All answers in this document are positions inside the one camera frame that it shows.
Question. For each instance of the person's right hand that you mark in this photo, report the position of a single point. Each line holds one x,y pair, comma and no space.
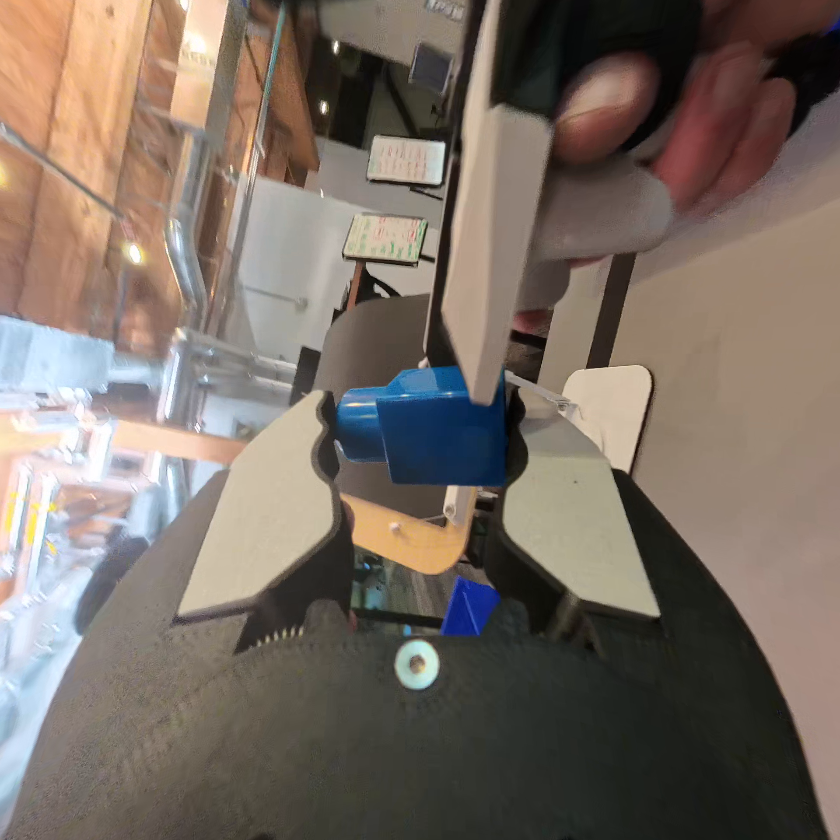
748,92

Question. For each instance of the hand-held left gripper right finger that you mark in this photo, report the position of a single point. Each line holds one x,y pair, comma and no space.
578,532

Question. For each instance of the wall spot lamp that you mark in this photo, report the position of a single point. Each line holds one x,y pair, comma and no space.
131,252

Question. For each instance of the black backdrop board stand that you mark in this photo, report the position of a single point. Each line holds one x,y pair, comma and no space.
381,341

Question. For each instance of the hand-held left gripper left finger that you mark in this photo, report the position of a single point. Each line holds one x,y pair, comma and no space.
256,532

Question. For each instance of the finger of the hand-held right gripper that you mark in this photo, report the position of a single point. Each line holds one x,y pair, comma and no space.
492,236

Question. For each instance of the silver ceiling duct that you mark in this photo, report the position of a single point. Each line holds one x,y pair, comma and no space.
184,263

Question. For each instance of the blue single-stud plastic block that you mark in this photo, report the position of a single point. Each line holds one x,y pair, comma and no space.
440,440

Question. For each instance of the whiteboard easel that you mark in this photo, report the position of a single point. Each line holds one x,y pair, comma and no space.
385,239
407,160

